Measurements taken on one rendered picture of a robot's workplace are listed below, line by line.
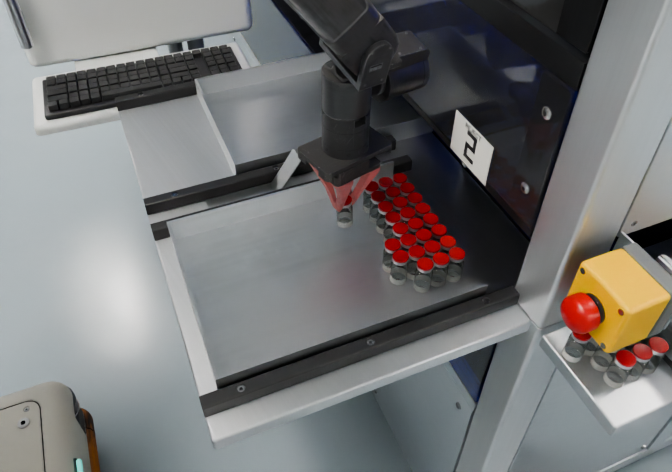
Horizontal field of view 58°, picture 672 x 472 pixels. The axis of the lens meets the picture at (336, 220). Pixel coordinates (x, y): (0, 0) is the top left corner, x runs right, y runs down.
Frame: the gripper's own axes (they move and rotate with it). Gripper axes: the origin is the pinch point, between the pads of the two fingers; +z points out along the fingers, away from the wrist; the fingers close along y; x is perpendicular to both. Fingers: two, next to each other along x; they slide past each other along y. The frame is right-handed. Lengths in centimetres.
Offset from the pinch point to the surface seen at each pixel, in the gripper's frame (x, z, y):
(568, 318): -31.6, -5.0, 3.7
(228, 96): 39.8, 6.1, 5.1
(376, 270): -8.0, 6.2, -0.6
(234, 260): 5.0, 6.4, -14.5
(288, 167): 12.9, 2.5, -0.2
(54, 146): 176, 94, -6
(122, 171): 145, 94, 9
